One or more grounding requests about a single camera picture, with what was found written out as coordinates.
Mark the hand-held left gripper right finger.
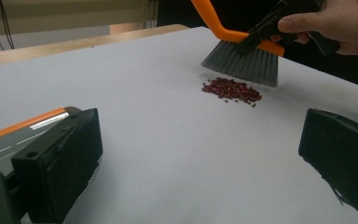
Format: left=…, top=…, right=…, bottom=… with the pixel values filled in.
left=297, top=107, right=358, bottom=224

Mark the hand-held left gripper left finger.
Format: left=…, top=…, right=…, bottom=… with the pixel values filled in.
left=9, top=106, right=104, bottom=224

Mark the orange brush with grey bristles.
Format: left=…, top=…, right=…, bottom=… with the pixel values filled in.
left=190, top=0, right=286, bottom=89

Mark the pile of red beans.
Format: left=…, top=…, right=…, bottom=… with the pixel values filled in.
left=201, top=77, right=263, bottom=108

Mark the grey dustpan with orange edge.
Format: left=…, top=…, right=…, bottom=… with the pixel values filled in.
left=0, top=105, right=82, bottom=224

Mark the white board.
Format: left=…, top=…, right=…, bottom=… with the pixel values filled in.
left=0, top=25, right=358, bottom=224

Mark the wooden table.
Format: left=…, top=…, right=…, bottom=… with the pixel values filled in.
left=0, top=23, right=190, bottom=68

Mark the orange wooden panel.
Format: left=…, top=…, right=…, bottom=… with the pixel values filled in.
left=109, top=21, right=153, bottom=35

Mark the beige wooden furniture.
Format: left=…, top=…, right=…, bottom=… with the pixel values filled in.
left=0, top=0, right=158, bottom=37

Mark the black hanging cable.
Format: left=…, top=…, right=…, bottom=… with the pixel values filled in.
left=0, top=0, right=16, bottom=50

